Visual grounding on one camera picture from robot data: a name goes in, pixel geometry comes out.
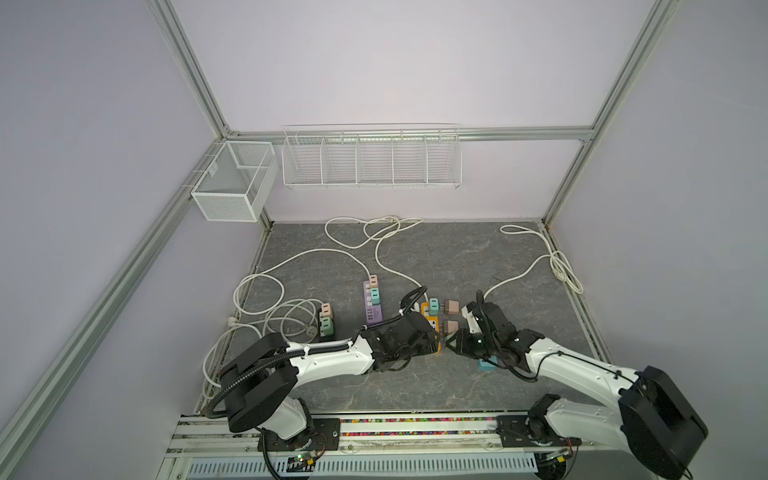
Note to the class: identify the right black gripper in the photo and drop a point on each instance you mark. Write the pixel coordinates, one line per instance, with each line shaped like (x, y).
(459, 344)

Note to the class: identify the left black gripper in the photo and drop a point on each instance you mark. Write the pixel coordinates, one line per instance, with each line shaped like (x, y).
(429, 343)

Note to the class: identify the teal power strip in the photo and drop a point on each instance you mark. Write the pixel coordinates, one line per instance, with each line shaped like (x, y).
(484, 366)

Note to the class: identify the pink plug teal strip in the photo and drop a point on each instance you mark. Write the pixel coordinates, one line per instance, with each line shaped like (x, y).
(451, 307)
(449, 327)

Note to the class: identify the orange power strip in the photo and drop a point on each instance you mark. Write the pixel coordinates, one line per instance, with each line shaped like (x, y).
(433, 319)

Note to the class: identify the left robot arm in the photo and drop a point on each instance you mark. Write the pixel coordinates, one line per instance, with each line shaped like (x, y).
(256, 390)

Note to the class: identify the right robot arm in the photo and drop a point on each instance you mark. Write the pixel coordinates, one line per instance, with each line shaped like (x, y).
(640, 412)

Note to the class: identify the teal plug on purple strip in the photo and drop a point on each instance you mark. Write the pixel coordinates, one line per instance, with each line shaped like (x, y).
(375, 296)

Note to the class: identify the green plug on black strip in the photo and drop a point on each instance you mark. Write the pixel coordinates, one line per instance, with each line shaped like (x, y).
(323, 327)

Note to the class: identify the purple power strip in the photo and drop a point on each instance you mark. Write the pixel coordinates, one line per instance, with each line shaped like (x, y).
(373, 313)

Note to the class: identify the black power strip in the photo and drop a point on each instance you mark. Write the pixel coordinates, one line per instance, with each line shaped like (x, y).
(331, 327)

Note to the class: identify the white mesh box basket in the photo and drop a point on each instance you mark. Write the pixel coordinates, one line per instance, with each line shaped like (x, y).
(236, 183)

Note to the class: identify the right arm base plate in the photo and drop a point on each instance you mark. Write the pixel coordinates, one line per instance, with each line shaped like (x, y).
(519, 430)

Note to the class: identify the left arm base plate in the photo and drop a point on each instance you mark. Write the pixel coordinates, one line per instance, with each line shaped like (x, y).
(323, 434)

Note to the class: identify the white vented cable duct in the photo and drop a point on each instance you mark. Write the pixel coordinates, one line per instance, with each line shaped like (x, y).
(348, 466)

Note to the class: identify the white wire wall basket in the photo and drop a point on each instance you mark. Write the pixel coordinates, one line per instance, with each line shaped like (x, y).
(372, 156)

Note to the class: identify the aluminium front rail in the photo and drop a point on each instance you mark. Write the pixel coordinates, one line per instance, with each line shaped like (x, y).
(387, 433)

